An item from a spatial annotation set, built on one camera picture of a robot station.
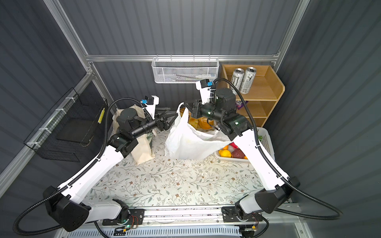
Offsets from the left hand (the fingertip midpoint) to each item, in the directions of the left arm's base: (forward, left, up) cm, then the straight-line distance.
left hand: (174, 111), depth 66 cm
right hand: (-1, -5, +5) cm, 7 cm away
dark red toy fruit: (-5, -35, -32) cm, 48 cm away
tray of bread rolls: (+21, -16, -34) cm, 43 cm away
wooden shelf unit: (+26, -56, -9) cm, 63 cm away
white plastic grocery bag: (-4, -5, -19) cm, 20 cm away
